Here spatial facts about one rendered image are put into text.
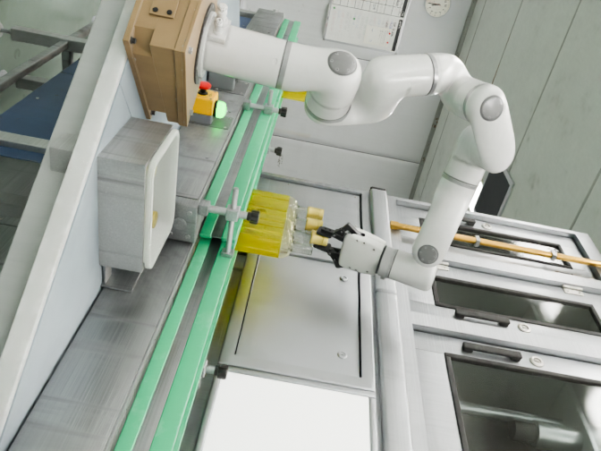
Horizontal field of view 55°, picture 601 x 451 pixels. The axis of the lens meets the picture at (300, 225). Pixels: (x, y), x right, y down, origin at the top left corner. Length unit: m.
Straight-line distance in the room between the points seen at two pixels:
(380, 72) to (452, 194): 0.34
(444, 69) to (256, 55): 0.38
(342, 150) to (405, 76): 6.51
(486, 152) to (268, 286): 0.61
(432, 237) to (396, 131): 6.32
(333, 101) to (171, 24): 0.34
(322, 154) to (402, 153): 1.05
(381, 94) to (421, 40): 6.08
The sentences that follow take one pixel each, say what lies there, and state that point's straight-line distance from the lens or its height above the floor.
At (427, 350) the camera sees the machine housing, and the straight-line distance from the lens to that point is 1.48.
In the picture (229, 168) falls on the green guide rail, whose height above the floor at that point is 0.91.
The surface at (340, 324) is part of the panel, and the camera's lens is 1.40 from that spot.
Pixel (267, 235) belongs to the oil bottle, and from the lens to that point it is 1.36.
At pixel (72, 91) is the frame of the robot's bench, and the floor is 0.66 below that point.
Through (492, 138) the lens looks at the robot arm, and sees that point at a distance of 1.24.
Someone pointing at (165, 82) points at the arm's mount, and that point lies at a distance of 1.09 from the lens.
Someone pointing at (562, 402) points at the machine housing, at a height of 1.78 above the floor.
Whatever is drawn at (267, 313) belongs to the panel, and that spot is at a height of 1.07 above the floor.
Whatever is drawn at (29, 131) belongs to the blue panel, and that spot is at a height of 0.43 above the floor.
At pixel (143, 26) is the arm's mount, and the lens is 1.03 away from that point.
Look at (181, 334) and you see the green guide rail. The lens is 1.07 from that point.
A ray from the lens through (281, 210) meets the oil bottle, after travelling 1.47.
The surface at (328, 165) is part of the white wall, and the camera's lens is 7.78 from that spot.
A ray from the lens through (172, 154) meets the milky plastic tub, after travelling 1.12.
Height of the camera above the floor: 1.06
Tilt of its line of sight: 2 degrees up
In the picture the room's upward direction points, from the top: 101 degrees clockwise
